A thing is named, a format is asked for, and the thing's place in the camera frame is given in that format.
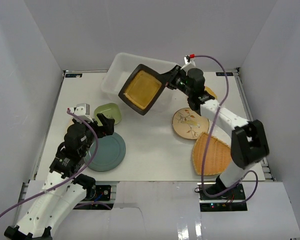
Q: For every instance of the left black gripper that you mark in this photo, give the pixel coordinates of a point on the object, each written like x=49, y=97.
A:
x=100, y=128

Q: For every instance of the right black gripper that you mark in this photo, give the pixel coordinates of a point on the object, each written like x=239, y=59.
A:
x=169, y=77

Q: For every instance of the blue-grey round plate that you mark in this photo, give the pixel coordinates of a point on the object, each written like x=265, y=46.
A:
x=110, y=153

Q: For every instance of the black square amber plate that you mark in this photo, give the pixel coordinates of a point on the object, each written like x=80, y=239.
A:
x=142, y=89

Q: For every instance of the beige bird painted plate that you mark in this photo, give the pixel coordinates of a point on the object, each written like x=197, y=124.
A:
x=189, y=125

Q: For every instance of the woven bamboo basket plate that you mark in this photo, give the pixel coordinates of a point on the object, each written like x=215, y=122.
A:
x=217, y=159

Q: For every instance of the cream panda dish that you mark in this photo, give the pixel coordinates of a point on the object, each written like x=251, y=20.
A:
x=68, y=125

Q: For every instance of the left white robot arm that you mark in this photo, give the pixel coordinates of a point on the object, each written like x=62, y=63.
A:
x=65, y=185

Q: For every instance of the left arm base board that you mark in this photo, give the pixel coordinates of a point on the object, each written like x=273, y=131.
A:
x=102, y=198

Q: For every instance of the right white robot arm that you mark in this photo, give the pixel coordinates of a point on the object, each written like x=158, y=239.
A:
x=248, y=138

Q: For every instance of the right arm base board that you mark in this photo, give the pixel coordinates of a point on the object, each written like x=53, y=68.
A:
x=229, y=202

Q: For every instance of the white plastic bin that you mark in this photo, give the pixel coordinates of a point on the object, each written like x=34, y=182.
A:
x=122, y=67

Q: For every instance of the green panda dish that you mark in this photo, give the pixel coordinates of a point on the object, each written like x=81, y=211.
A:
x=110, y=111

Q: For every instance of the yellow panda dish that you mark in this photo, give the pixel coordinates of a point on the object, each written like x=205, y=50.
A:
x=211, y=92

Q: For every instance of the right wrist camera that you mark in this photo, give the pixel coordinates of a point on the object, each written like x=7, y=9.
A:
x=189, y=62

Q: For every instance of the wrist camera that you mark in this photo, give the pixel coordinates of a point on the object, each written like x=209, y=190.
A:
x=81, y=110
x=189, y=62

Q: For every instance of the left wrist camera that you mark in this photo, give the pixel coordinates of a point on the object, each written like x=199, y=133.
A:
x=81, y=110

